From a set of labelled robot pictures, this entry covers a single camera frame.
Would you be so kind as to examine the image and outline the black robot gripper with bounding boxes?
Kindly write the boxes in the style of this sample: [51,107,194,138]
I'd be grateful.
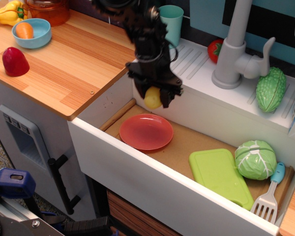
[126,53,183,108]

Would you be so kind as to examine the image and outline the yellow toy potato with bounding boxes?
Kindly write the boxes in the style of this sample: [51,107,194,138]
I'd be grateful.
[144,87,162,109]

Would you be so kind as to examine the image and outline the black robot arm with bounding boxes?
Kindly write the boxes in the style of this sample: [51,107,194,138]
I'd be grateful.
[91,0,183,108]

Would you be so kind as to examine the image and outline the red plastic plate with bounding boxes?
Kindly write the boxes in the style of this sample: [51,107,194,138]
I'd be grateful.
[119,114,174,150]

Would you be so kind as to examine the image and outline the red toy tomato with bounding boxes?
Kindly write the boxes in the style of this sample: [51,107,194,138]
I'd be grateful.
[207,39,224,63]

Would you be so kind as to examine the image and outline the teal plastic cup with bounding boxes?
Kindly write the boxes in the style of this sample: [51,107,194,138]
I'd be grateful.
[159,5,184,49]

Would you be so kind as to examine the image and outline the grey toy faucet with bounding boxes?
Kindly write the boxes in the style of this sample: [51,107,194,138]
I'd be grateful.
[211,0,275,89]

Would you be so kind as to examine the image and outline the white toy sink basin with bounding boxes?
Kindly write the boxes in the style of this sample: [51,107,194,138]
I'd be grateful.
[68,40,295,236]

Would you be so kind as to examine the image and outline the lime green cutting board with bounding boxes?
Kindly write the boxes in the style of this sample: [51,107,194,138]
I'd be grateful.
[189,148,254,211]

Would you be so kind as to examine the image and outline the green toy bitter gourd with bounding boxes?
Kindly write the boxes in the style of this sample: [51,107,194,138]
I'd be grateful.
[256,67,287,113]

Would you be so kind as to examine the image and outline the green toy cabbage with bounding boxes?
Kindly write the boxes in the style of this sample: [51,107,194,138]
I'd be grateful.
[235,140,277,180]

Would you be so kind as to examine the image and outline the orange transparent pot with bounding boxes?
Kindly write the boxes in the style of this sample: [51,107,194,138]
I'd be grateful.
[24,0,70,27]

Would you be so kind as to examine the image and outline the light blue bowl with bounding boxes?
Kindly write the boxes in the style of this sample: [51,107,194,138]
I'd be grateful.
[12,18,52,49]

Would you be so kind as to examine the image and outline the grey oven control panel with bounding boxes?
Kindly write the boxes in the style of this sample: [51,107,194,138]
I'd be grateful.
[0,105,52,177]

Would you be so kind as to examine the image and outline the dark red toy vegetable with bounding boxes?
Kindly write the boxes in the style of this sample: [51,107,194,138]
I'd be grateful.
[2,47,30,77]

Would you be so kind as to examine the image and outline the orange toy carrot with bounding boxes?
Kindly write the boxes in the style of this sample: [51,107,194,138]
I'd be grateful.
[15,22,34,39]

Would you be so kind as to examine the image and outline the yellow toy bell pepper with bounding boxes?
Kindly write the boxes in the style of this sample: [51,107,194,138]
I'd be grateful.
[0,0,28,26]

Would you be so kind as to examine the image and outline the blue clamp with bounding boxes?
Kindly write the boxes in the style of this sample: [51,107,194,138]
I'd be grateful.
[0,168,36,199]

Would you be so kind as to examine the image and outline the black oven door handle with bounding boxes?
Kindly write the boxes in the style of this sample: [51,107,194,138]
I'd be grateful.
[47,154,81,215]

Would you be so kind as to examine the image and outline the white spatula blue handle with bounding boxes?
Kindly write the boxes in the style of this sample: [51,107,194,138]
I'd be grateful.
[250,162,285,224]

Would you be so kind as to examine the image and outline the grey metal bracket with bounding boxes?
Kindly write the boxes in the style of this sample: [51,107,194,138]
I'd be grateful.
[0,198,62,236]

